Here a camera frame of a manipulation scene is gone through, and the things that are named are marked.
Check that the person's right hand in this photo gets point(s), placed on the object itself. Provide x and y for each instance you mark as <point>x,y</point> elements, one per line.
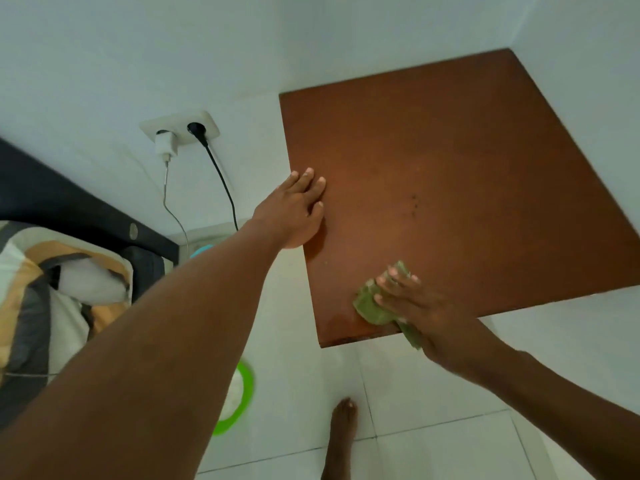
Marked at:
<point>440,329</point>

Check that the person's left hand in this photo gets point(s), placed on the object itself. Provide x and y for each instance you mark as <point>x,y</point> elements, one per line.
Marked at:
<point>287,214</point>

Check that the person's left little finger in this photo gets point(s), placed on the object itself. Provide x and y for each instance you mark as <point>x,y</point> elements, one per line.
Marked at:
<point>289,180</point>

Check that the person's left middle finger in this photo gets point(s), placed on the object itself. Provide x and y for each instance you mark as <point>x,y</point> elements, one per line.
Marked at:
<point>316,189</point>

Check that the person's right fingers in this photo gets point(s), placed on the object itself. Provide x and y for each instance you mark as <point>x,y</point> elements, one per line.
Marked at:
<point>397,283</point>

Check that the green cleaning cloth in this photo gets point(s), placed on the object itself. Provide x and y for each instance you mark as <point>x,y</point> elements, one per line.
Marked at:
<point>367,307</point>

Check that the person's left forearm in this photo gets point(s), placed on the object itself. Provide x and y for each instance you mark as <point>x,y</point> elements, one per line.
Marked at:
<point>150,354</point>

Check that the person's right forearm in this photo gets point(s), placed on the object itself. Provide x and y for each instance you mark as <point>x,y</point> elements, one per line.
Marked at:
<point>575,419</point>

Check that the light blue plastic container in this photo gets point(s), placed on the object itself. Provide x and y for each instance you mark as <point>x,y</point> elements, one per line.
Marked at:
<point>201,250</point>

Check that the white charger adapter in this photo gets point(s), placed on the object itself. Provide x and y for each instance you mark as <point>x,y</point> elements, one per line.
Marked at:
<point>166,143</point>

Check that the grey round screw cap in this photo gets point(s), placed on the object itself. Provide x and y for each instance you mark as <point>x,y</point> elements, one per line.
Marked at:
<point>133,231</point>

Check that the person's bare foot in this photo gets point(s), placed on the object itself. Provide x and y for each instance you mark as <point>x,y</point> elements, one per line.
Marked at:
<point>341,439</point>

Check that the white bowl with green rim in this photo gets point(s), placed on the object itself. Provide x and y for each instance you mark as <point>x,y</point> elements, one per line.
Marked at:
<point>247,392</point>

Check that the white pillow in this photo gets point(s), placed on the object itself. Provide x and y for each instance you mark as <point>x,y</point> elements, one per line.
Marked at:
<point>95,282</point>

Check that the black bed headboard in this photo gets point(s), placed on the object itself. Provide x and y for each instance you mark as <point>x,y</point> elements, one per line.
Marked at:
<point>50,194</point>

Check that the striped grey yellow white duvet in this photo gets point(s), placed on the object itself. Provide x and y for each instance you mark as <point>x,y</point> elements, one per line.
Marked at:
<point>20,304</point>

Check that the white double wall socket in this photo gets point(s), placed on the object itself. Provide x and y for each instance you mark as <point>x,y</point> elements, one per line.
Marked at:
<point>205,120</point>

